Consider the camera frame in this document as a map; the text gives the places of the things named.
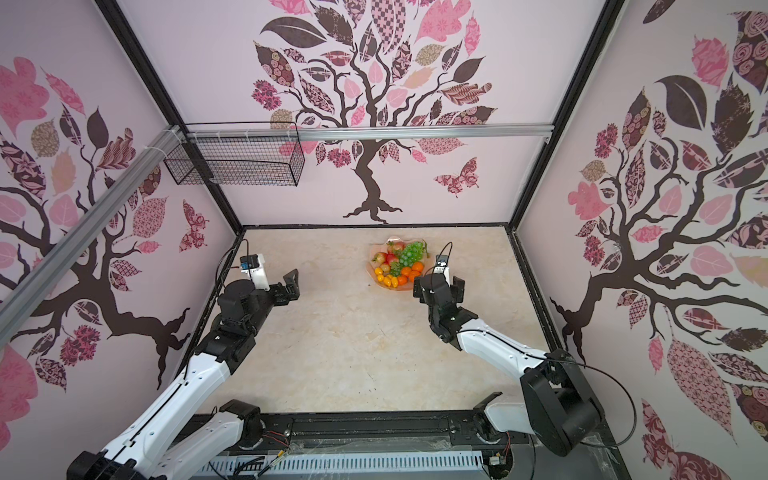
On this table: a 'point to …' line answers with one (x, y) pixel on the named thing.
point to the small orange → (406, 271)
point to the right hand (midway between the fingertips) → (437, 274)
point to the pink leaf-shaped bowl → (384, 247)
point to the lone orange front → (403, 280)
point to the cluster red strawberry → (385, 268)
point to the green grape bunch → (409, 255)
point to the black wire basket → (241, 162)
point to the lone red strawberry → (397, 245)
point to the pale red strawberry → (379, 257)
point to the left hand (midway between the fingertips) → (283, 278)
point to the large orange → (413, 274)
